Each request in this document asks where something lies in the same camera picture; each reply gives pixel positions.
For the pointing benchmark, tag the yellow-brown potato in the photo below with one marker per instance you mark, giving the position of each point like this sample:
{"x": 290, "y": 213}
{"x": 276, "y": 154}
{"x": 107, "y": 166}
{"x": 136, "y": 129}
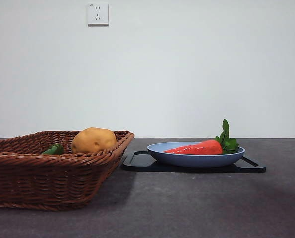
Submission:
{"x": 95, "y": 140}

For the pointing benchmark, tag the white wall socket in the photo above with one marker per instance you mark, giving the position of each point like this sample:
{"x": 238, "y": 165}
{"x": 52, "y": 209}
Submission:
{"x": 98, "y": 14}

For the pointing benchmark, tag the green chili pepper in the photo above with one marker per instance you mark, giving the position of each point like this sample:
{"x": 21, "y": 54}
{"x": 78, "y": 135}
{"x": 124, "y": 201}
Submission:
{"x": 53, "y": 149}

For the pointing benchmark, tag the orange carrot with green leaves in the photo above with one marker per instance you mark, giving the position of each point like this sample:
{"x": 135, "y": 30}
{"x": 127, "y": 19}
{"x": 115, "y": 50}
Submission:
{"x": 201, "y": 148}

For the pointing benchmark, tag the black flat tray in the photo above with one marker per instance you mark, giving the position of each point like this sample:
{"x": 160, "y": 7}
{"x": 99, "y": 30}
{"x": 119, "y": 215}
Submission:
{"x": 137, "y": 166}

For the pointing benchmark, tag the brown wicker basket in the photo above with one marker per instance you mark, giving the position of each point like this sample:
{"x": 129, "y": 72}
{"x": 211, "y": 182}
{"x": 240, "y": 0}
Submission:
{"x": 50, "y": 181}

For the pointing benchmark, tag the blue round plate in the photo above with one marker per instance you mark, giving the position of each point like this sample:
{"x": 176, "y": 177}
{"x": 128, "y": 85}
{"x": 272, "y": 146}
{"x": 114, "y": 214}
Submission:
{"x": 194, "y": 160}

